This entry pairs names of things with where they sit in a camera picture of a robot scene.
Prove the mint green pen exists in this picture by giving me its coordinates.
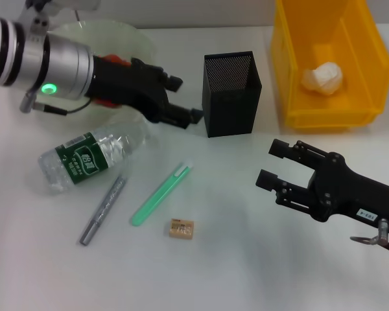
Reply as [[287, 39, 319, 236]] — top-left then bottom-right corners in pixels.
[[129, 157, 195, 227]]

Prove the clear green-label water bottle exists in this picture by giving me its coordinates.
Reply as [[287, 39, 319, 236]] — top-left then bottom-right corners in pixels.
[[38, 116, 152, 195]]

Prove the black mesh pen holder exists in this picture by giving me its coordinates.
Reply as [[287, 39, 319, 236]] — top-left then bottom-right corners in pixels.
[[201, 51, 263, 139]]

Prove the small tan eraser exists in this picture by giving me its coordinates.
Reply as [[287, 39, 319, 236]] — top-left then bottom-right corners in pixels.
[[168, 218, 195, 240]]

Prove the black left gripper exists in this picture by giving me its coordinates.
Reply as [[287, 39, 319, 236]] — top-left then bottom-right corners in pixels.
[[86, 56, 204, 130]]

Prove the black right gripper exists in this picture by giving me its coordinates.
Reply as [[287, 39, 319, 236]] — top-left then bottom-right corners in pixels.
[[255, 138, 389, 236]]

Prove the pale green wavy fruit plate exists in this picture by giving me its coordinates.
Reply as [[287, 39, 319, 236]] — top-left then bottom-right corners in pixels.
[[47, 19, 158, 130]]

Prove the white paper ball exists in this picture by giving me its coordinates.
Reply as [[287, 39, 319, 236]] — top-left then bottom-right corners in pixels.
[[300, 61, 344, 97]]

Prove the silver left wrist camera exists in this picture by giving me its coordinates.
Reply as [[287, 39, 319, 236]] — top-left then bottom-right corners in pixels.
[[19, 0, 102, 43]]

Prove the grey marker pen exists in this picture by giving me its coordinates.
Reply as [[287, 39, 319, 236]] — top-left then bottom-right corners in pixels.
[[79, 174, 127, 246]]

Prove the right gripper cable with plugs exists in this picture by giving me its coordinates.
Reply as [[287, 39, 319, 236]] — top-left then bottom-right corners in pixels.
[[349, 218, 389, 257]]

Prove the yellow plastic bin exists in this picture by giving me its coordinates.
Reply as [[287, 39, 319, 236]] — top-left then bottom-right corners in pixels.
[[270, 0, 389, 131]]

